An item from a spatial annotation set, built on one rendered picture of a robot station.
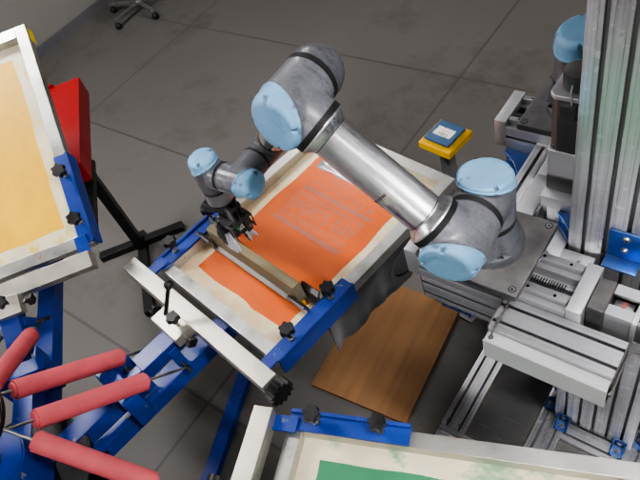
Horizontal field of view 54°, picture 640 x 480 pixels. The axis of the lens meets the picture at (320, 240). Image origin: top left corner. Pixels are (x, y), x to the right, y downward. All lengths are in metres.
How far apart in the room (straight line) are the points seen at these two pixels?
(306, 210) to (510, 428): 1.04
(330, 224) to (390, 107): 1.99
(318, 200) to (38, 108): 0.96
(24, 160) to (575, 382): 1.74
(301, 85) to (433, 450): 0.86
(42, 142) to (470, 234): 1.49
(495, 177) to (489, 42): 3.03
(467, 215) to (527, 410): 1.29
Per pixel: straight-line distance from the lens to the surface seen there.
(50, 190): 2.18
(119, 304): 3.49
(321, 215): 2.02
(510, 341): 1.43
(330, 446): 1.60
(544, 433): 2.35
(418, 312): 2.85
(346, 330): 2.05
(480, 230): 1.22
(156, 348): 1.82
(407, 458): 1.56
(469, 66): 4.10
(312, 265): 1.90
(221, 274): 1.99
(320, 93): 1.17
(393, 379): 2.70
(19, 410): 1.99
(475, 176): 1.28
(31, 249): 2.17
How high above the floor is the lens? 2.40
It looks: 48 degrees down
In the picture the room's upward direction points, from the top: 21 degrees counter-clockwise
